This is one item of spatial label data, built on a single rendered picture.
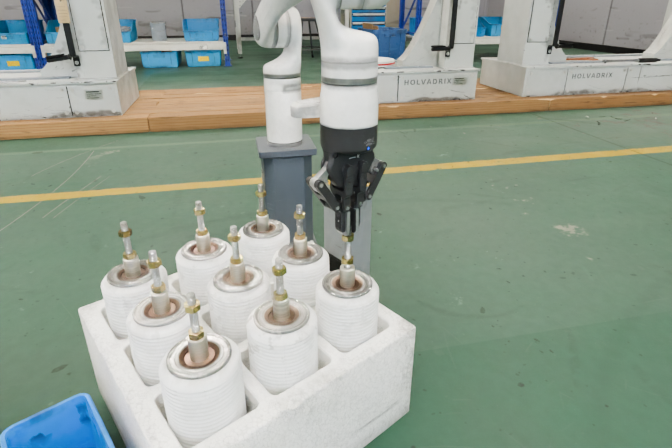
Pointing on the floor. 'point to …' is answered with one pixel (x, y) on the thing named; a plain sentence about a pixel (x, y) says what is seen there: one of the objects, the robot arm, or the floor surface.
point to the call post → (360, 248)
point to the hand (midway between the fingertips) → (347, 219)
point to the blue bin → (60, 427)
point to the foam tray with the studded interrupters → (293, 410)
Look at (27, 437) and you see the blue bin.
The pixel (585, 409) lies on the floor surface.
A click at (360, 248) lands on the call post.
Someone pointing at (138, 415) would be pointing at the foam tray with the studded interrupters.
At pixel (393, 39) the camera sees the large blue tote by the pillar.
